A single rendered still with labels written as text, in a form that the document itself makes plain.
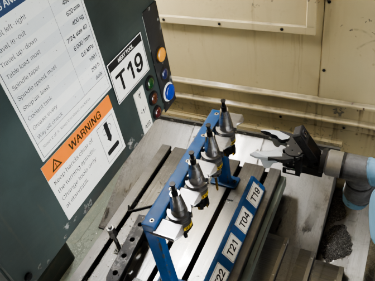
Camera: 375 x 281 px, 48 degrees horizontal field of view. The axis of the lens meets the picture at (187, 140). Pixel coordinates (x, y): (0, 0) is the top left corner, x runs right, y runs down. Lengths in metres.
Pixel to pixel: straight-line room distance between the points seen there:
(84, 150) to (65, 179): 0.05
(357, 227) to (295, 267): 0.33
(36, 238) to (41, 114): 0.16
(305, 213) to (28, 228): 1.25
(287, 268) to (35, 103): 1.20
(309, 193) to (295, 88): 0.40
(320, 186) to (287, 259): 0.31
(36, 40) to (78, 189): 0.22
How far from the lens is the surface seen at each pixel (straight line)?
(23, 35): 0.51
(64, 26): 0.55
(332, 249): 1.70
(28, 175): 0.55
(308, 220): 1.67
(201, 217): 1.48
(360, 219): 1.79
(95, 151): 0.63
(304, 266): 1.58
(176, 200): 1.04
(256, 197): 1.48
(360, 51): 1.47
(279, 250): 1.60
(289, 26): 1.45
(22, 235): 0.57
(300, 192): 1.70
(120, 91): 0.66
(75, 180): 0.61
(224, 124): 1.26
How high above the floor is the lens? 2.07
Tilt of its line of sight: 42 degrees down
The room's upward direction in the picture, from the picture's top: 11 degrees counter-clockwise
